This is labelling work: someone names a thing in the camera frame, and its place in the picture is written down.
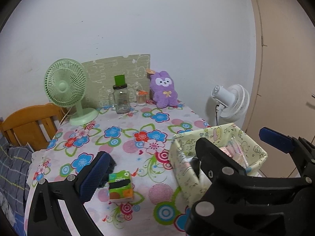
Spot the green orange tissue packet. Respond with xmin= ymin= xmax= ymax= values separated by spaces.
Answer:
xmin=108 ymin=171 xmax=134 ymax=203

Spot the green printed backing board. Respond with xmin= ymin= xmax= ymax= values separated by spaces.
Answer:
xmin=81 ymin=53 xmax=151 ymax=109

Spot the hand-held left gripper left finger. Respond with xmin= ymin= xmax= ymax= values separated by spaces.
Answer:
xmin=25 ymin=151 xmax=112 ymax=236

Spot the grey plaid pillow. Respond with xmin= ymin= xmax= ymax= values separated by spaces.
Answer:
xmin=0 ymin=135 xmax=33 ymax=214

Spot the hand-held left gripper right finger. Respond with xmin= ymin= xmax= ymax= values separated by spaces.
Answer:
xmin=184 ymin=138 xmax=315 ymax=236

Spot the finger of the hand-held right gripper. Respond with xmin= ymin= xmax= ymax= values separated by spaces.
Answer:
xmin=259 ymin=127 xmax=315 ymax=177

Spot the purple plush bunny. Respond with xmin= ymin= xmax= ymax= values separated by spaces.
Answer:
xmin=147 ymin=68 xmax=179 ymax=109

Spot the floral tablecloth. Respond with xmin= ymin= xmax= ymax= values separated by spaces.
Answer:
xmin=24 ymin=101 xmax=212 ymax=236

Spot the yellow printed storage box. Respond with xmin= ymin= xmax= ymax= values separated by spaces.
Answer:
xmin=171 ymin=123 xmax=269 ymax=208

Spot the glass jar with green lid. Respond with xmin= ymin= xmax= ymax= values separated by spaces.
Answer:
xmin=113 ymin=74 xmax=130 ymax=114

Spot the clear glass mug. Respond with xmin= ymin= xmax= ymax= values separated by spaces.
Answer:
xmin=100 ymin=87 xmax=115 ymax=109

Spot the green desk fan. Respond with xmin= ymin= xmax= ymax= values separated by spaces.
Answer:
xmin=44 ymin=58 xmax=99 ymax=126

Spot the pink packet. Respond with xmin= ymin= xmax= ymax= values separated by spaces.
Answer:
xmin=219 ymin=140 xmax=249 ymax=168

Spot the wooden chair back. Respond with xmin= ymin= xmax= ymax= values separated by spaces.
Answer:
xmin=0 ymin=103 xmax=67 ymax=150

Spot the beige wooden door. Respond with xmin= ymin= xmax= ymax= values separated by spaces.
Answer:
xmin=246 ymin=0 xmax=315 ymax=177

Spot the white standing fan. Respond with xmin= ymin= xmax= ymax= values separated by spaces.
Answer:
xmin=211 ymin=84 xmax=250 ymax=126

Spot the toothpick jar with orange lid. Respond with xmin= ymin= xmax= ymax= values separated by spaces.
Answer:
xmin=136 ymin=90 xmax=148 ymax=107

